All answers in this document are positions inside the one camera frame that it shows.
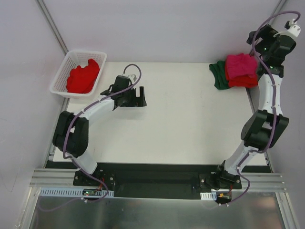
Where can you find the right aluminium rail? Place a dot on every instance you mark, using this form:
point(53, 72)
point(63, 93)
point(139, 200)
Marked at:
point(266, 182)

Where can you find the left aluminium rail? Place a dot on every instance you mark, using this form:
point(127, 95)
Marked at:
point(50, 177)

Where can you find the right white cable duct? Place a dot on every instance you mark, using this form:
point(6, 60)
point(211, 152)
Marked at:
point(208, 196)

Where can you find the red t shirt in basket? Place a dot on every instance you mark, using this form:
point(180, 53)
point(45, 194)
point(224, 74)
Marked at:
point(81, 80)

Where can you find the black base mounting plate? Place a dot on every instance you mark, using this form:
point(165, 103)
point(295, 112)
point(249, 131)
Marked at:
point(157, 180)

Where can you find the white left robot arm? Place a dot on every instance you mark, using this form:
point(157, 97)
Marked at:
point(71, 134)

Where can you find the folded green t shirt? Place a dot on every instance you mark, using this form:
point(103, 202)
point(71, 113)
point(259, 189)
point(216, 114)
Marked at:
point(218, 71)

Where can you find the pink t shirt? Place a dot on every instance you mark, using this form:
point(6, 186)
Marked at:
point(240, 65)

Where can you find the white cable duct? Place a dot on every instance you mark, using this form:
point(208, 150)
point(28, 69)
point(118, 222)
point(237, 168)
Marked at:
point(75, 192)
point(208, 196)

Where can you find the folded red t shirt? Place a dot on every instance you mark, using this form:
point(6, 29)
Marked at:
point(247, 81)

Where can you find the white perforated plastic basket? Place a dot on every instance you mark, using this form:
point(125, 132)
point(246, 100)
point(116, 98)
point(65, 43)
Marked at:
point(72, 60)

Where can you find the left white cable duct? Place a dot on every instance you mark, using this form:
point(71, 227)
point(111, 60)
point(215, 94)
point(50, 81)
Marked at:
point(75, 192)

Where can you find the aluminium rail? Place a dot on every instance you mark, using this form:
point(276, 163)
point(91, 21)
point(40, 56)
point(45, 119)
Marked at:
point(50, 177)
point(266, 182)

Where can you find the left aluminium frame post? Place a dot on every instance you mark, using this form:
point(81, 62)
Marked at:
point(52, 25)

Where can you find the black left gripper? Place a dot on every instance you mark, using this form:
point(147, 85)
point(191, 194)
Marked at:
point(137, 98)

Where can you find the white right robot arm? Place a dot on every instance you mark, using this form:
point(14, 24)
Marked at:
point(266, 125)

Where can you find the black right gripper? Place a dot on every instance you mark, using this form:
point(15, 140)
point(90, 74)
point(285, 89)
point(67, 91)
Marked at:
point(256, 33)

